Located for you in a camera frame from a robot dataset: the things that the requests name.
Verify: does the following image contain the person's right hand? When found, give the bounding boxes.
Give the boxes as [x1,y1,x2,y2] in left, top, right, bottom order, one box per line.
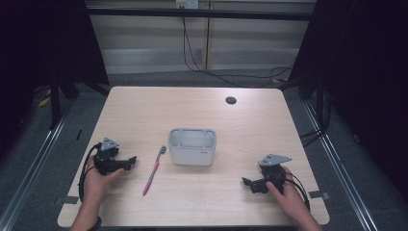
[265,166,311,223]

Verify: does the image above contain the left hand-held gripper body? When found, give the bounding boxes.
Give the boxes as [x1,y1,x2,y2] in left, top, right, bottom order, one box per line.
[93,137,129,176]

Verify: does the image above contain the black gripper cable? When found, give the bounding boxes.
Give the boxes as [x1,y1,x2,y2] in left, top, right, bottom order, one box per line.
[78,143,102,204]
[283,171,312,213]

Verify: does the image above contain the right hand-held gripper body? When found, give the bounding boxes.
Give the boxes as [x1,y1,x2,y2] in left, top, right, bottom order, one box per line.
[257,153,293,195]

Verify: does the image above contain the white toothbrush holder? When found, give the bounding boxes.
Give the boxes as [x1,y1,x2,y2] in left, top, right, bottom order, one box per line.
[166,127,218,167]

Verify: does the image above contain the pink toothbrush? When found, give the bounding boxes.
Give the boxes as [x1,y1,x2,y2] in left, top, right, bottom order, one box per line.
[141,144,167,197]

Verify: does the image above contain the person's left hand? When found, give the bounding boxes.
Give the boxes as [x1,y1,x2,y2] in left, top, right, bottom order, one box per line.
[83,155,126,207]

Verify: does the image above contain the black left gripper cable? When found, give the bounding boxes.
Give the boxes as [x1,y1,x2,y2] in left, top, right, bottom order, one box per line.
[78,143,102,204]

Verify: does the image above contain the black curtain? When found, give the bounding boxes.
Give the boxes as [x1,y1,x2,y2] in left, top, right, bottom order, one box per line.
[0,0,110,155]
[290,0,408,200]

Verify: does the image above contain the black stand leg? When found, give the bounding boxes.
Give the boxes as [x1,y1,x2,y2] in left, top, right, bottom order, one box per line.
[48,71,63,131]

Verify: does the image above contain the black cable bundle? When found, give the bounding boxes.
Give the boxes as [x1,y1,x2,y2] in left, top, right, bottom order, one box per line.
[298,76,333,148]

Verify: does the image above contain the black cable from wall socket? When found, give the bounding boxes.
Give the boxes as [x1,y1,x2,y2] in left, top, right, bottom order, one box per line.
[181,5,295,89]

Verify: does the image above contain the aluminium floor rail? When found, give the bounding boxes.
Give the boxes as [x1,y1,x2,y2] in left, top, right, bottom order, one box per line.
[0,105,73,231]
[302,100,383,231]

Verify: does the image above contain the grey tape strip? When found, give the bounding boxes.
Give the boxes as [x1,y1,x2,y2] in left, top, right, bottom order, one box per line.
[308,190,331,201]
[53,195,80,207]

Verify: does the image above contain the black wristwatch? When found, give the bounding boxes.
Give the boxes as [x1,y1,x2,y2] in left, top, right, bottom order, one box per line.
[88,216,103,231]

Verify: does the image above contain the yellow floor marker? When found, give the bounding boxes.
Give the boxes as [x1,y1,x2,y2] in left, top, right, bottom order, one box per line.
[37,95,52,109]

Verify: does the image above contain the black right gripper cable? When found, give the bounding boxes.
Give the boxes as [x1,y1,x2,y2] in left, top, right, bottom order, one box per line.
[283,171,312,213]

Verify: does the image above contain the white wall socket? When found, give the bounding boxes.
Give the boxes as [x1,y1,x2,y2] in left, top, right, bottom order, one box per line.
[175,0,200,10]

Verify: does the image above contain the black horizontal frame bar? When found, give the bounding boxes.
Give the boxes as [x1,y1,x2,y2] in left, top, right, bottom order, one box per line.
[86,7,318,22]

